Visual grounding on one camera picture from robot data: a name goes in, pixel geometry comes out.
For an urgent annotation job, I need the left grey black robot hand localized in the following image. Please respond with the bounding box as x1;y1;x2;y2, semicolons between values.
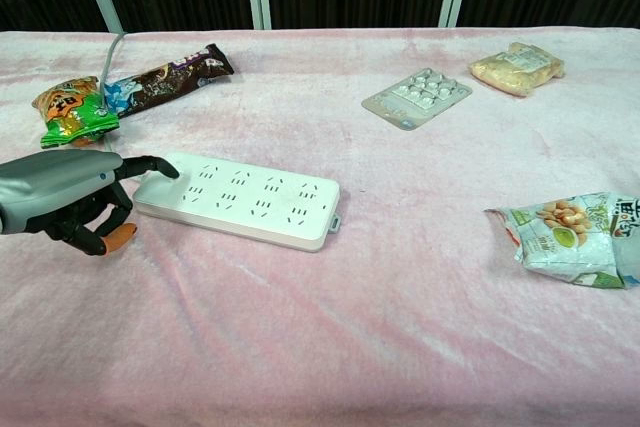
0;148;181;258

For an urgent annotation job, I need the white power strip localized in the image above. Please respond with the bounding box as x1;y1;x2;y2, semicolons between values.
132;150;346;253

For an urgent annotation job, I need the green orange snack bag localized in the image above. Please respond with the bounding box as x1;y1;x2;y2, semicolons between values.
31;75;121;150

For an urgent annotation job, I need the brown blue candy bar wrapper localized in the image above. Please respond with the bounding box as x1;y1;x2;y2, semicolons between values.
103;42;236;120

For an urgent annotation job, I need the pink fleece table cloth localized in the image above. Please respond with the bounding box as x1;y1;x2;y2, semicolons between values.
0;25;640;427

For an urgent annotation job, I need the silver pill blister pack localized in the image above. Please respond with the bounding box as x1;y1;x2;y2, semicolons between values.
361;67;474;133

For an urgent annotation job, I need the clear bag of beige food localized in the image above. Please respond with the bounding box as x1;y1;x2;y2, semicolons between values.
467;41;567;97

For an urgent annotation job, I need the white green peanut snack bag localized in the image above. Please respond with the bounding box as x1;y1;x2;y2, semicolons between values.
483;191;640;291

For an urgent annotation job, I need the grey power cable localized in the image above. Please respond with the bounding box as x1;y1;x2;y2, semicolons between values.
97;30;128;154

